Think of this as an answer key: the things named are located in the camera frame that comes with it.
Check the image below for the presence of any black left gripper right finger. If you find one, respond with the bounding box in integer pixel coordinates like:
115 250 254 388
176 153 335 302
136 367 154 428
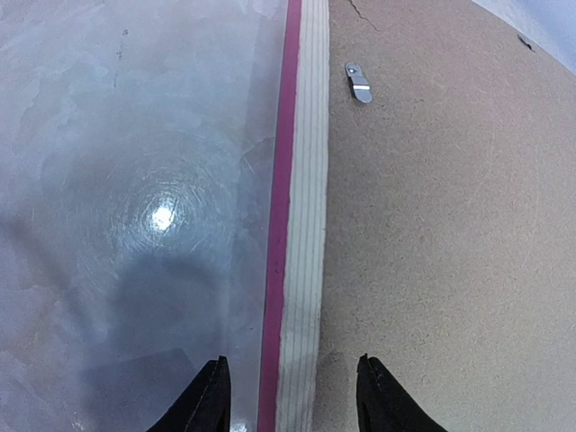
356 354 446 432

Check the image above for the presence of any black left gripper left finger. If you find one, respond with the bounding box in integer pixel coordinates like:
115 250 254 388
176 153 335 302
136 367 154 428
150 356 231 432

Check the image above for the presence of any pink wooden picture frame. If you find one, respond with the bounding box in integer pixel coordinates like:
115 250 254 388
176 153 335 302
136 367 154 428
256 1 329 431

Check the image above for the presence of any brown cardboard backing board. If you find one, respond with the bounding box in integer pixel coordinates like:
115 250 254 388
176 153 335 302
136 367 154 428
313 1 575 431

